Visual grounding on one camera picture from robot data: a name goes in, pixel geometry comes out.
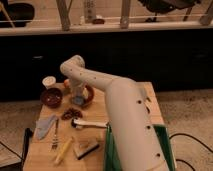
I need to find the blue sponge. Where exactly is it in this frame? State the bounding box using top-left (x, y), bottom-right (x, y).
top-left (73, 96), bottom-right (84, 105)

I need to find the orange red bowl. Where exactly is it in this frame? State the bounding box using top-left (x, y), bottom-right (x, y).
top-left (77, 85), bottom-right (95, 108)

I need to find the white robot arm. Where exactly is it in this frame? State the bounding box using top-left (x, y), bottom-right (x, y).
top-left (60, 55), bottom-right (169, 171)

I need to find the dark maroon bowl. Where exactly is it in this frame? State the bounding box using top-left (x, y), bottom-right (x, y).
top-left (40, 88), bottom-right (63, 108)

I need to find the peach fruit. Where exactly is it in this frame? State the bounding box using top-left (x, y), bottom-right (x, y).
top-left (63, 79), bottom-right (70, 89)

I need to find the brown grape bunch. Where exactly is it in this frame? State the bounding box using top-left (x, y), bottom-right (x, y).
top-left (61, 108), bottom-right (83, 120)

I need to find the white cup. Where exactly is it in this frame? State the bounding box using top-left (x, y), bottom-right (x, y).
top-left (42, 76), bottom-right (56, 89)

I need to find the light blue cloth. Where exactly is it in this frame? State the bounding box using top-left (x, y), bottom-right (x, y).
top-left (35, 115), bottom-right (57, 140)

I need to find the yellow banana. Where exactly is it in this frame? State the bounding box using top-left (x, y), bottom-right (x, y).
top-left (54, 138), bottom-right (73, 165)

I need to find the silver fork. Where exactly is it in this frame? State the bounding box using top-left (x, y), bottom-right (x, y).
top-left (51, 119), bottom-right (59, 150)

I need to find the wooden block brush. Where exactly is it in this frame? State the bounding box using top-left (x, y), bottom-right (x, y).
top-left (73, 138), bottom-right (99, 160)

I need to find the black object left edge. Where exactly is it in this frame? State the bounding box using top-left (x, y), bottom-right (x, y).
top-left (22, 128), bottom-right (33, 162)

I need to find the dark red object on floor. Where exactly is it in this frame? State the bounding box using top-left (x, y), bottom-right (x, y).
top-left (92, 19), bottom-right (105, 24)

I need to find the green plastic bin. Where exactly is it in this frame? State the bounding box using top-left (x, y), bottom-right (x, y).
top-left (103, 124), bottom-right (176, 171)

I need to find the black office chair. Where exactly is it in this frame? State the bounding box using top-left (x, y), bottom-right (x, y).
top-left (137, 0), bottom-right (202, 24)

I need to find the black cable right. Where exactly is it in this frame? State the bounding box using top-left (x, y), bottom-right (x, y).
top-left (168, 132), bottom-right (213, 171)

